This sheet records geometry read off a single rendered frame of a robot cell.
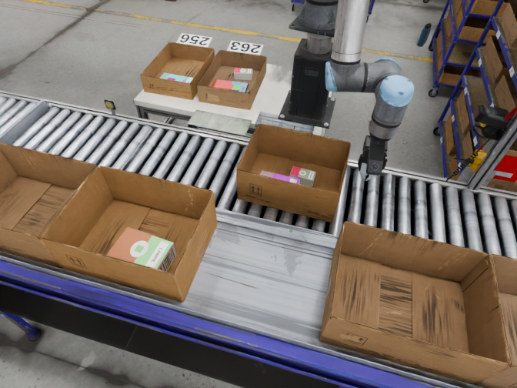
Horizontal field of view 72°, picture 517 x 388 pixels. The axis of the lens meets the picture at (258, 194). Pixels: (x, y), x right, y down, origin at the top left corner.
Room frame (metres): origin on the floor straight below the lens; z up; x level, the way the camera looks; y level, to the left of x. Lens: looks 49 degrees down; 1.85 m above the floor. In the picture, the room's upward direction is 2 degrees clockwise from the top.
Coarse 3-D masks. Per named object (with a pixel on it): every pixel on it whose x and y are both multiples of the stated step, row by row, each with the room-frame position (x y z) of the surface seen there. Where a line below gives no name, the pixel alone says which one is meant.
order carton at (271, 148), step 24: (264, 144) 1.19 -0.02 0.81; (288, 144) 1.16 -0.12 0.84; (312, 144) 1.13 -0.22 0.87; (336, 144) 1.11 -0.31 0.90; (240, 168) 0.96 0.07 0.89; (264, 168) 1.09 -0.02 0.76; (288, 168) 1.10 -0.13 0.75; (312, 168) 1.10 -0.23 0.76; (336, 168) 1.10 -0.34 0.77; (240, 192) 0.92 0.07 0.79; (264, 192) 0.89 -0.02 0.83; (288, 192) 0.86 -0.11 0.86; (312, 192) 0.84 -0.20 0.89; (336, 192) 0.82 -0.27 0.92; (312, 216) 0.84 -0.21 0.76
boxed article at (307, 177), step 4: (292, 168) 1.06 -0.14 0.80; (296, 168) 1.06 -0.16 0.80; (300, 168) 1.06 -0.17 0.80; (292, 172) 1.03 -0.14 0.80; (296, 172) 1.03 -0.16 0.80; (300, 172) 1.03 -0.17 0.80; (304, 172) 1.03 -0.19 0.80; (308, 172) 1.03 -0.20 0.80; (312, 172) 1.03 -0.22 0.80; (292, 176) 1.01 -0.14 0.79; (296, 176) 1.01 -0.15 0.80; (300, 176) 1.01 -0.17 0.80; (304, 176) 1.01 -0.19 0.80; (308, 176) 1.01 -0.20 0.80; (312, 176) 1.01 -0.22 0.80; (300, 180) 1.00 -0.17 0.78; (304, 180) 1.00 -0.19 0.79; (308, 180) 0.99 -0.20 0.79; (312, 180) 0.99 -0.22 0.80; (304, 184) 1.00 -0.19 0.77; (308, 184) 0.99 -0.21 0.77; (312, 184) 0.99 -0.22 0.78
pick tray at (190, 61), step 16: (176, 48) 2.01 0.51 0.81; (192, 48) 1.99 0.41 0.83; (208, 48) 1.97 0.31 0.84; (160, 64) 1.87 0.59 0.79; (176, 64) 1.94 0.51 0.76; (192, 64) 1.94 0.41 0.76; (208, 64) 1.85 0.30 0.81; (144, 80) 1.65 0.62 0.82; (160, 80) 1.63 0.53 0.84; (192, 80) 1.62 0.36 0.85; (176, 96) 1.61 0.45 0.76; (192, 96) 1.60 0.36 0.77
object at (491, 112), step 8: (480, 112) 1.09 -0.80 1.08; (488, 112) 1.08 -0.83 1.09; (496, 112) 1.08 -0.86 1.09; (504, 112) 1.09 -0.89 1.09; (480, 120) 1.08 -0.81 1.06; (488, 120) 1.07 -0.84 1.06; (496, 120) 1.07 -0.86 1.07; (504, 120) 1.06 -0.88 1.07; (488, 128) 1.08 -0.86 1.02; (496, 128) 1.07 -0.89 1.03
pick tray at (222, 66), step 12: (216, 60) 1.88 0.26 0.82; (228, 60) 1.94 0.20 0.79; (240, 60) 1.92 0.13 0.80; (252, 60) 1.91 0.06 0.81; (264, 60) 1.89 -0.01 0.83; (216, 72) 1.86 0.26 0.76; (228, 72) 1.86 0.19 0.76; (252, 72) 1.87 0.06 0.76; (264, 72) 1.83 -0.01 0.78; (204, 84) 1.67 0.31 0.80; (252, 84) 1.75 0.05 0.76; (204, 96) 1.57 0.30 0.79; (216, 96) 1.56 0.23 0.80; (228, 96) 1.54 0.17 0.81; (240, 96) 1.53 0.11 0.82; (252, 96) 1.57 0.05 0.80; (240, 108) 1.53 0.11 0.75
